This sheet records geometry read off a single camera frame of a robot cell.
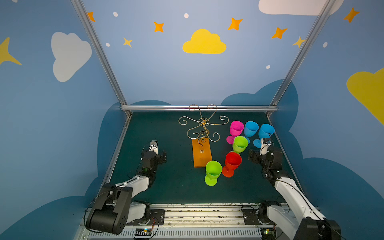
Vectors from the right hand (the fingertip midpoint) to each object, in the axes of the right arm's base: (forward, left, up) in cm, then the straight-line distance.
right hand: (258, 148), depth 86 cm
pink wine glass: (+14, +12, +2) cm, 18 cm away
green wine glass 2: (-13, +26, -4) cm, 30 cm away
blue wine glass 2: (+11, -6, +3) cm, 13 cm away
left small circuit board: (-42, +61, -15) cm, 76 cm away
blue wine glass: (+14, +3, +2) cm, 14 cm away
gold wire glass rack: (+3, +34, +11) cm, 36 cm away
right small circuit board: (-39, -1, -16) cm, 43 cm away
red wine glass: (-7, +15, -2) cm, 17 cm away
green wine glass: (+5, +10, -2) cm, 11 cm away
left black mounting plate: (-36, +55, -13) cm, 67 cm away
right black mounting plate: (-33, +7, -12) cm, 36 cm away
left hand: (-1, +62, -3) cm, 62 cm away
